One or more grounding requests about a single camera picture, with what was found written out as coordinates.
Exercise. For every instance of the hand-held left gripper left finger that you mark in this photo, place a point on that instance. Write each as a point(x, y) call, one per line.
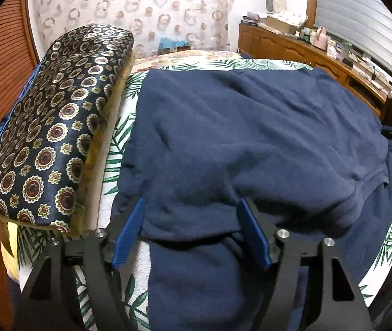
point(130, 234)

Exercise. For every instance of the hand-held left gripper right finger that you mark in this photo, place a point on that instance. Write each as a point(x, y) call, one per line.
point(254, 234)

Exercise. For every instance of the navy printed T-shirt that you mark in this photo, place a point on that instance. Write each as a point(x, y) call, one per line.
point(251, 127)

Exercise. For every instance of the pink thermos bottle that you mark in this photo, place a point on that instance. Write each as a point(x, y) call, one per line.
point(321, 38)

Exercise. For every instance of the navy medallion-patterned pillow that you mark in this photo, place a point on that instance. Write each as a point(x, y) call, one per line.
point(44, 127)

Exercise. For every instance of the wooden sideboard cabinet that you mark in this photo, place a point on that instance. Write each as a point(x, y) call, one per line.
point(285, 46)

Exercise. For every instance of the palm leaf bed sheet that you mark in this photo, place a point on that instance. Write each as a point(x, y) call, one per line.
point(127, 86)

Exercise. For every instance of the open cardboard box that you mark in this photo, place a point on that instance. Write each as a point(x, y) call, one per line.
point(278, 26)

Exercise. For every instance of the small white fan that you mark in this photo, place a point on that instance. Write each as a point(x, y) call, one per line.
point(270, 5)

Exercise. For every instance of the blue plastic bag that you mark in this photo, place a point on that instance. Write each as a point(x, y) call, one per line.
point(171, 42)

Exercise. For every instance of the circle-patterned sheer curtain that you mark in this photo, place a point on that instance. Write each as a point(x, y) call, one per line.
point(130, 7)

